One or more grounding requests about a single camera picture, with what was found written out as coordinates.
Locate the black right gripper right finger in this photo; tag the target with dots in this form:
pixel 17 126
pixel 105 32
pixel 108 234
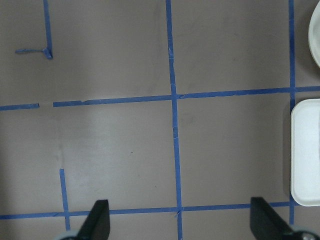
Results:
pixel 266 223

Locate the white rectangular tray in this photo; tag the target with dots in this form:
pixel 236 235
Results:
pixel 305 153

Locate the cream round plate with lemon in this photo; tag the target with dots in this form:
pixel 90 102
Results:
pixel 314 35

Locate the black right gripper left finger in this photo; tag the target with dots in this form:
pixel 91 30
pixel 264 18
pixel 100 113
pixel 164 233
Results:
pixel 97 224

